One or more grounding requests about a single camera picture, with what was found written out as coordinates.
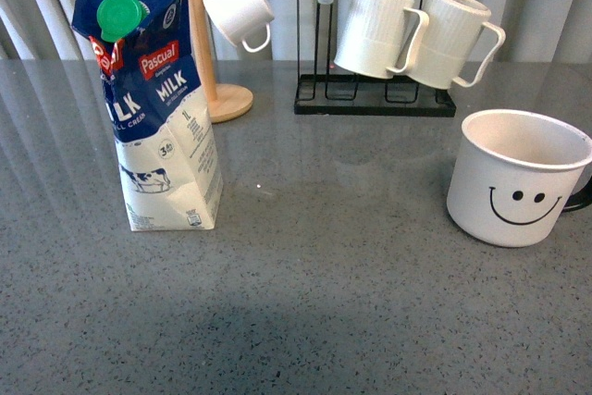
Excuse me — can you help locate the cream ribbed mug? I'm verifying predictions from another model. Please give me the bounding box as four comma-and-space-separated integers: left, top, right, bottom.
334, 0, 429, 80
407, 0, 506, 90

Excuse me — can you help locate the right cream ribbed mug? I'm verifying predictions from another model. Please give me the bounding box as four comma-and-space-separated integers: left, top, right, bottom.
407, 0, 506, 90

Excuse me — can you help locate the black wire mug rack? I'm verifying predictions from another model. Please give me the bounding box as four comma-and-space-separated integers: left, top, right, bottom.
293, 0, 456, 117

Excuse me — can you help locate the white smiley face mug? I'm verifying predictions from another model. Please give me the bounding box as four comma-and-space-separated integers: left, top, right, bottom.
447, 109, 591, 247

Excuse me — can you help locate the small white hanging mug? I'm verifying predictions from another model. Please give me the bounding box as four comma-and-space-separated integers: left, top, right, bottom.
203, 0, 275, 53

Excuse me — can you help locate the blue white milk carton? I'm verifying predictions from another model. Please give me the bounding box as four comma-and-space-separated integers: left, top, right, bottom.
72, 0, 223, 231

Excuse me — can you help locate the left cream ribbed mug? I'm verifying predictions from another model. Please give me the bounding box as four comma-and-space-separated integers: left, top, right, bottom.
334, 0, 429, 80

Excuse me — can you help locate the wooden mug tree stand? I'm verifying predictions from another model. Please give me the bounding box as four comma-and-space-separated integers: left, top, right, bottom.
189, 0, 253, 123

